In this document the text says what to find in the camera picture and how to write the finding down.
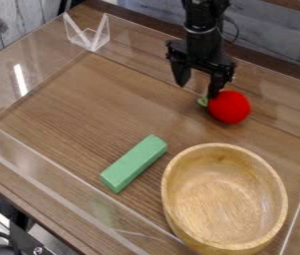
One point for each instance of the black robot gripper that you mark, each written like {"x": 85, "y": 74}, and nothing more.
{"x": 200, "y": 52}

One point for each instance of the red plush fruit green leaf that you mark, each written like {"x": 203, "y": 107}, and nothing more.
{"x": 230, "y": 107}

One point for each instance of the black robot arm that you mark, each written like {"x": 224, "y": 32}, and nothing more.
{"x": 204, "y": 15}

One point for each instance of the green rectangular block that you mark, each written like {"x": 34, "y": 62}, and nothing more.
{"x": 121, "y": 173}

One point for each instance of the wooden oval bowl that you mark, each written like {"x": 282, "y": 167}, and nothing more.
{"x": 224, "y": 199}

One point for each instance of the clear acrylic tray enclosure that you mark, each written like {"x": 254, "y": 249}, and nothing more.
{"x": 87, "y": 89}

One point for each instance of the black metal frame bracket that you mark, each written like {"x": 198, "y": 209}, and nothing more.
{"x": 24, "y": 243}

